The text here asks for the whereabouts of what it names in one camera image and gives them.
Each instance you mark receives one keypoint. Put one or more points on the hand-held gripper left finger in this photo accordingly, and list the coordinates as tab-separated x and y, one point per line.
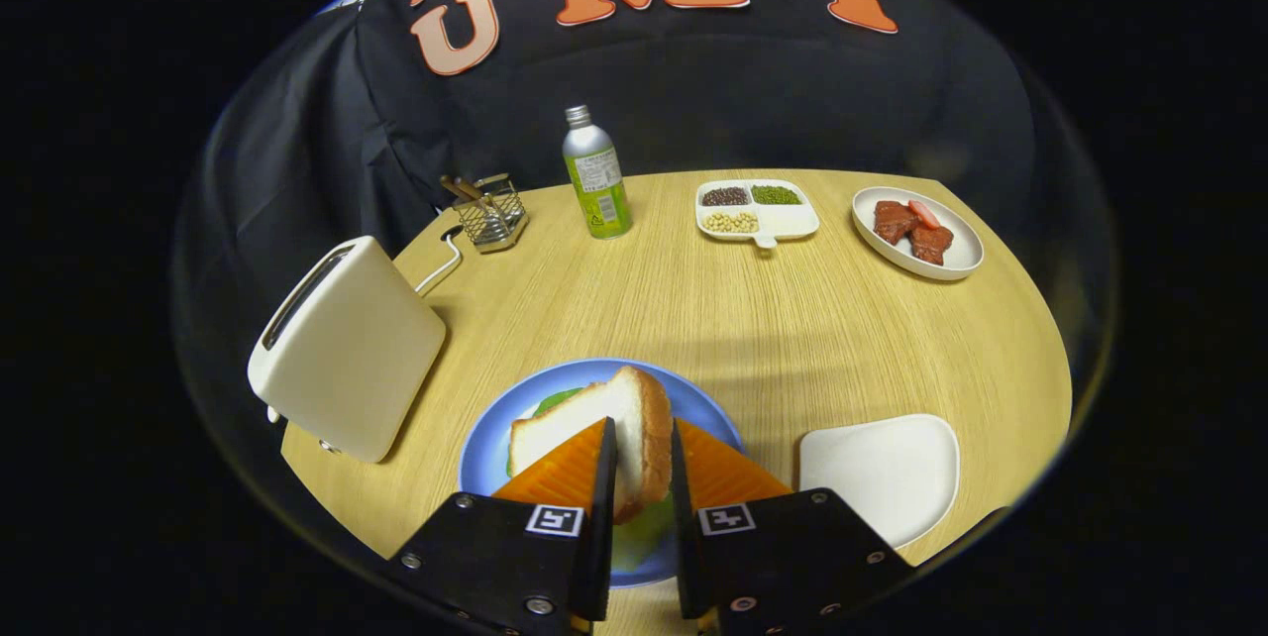
597	557

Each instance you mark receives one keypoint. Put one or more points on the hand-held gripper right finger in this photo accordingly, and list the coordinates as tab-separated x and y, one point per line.
686	557

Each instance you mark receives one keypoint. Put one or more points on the toasted brown bread slice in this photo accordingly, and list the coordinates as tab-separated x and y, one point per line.
634	428

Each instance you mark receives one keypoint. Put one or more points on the green lettuce leaf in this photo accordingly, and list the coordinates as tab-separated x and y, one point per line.
555	401

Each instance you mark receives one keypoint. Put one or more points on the blue round plate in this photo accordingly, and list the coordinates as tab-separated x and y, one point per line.
485	458

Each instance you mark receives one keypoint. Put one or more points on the white square plate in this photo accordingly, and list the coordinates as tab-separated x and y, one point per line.
882	473

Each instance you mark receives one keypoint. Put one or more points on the white toaster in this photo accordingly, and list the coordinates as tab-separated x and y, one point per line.
347	359

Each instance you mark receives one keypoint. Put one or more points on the pile of yellow soybeans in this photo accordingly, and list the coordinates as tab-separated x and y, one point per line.
731	221

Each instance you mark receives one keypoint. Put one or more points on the white divided dish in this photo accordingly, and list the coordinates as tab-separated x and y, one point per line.
792	220

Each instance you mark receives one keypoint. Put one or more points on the pile of dark red beans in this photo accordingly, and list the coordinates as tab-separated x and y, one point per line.
724	196

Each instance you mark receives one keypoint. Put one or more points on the silver green bottle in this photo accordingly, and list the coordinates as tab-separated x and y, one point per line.
597	190

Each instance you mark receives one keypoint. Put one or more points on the pile of green beans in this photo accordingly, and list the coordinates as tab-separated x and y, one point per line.
776	194

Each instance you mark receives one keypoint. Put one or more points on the red meat piece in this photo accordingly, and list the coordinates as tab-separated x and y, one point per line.
931	242
892	220

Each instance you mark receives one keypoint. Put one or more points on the brown sticks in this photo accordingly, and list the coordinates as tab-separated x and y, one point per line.
458	187

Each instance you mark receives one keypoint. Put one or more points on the white oval plate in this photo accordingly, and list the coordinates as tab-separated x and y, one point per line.
961	250

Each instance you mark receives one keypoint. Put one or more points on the pink sausage slice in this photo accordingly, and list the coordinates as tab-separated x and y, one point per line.
923	213

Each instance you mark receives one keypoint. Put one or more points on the black backdrop cloth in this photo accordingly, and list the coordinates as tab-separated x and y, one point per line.
792	101

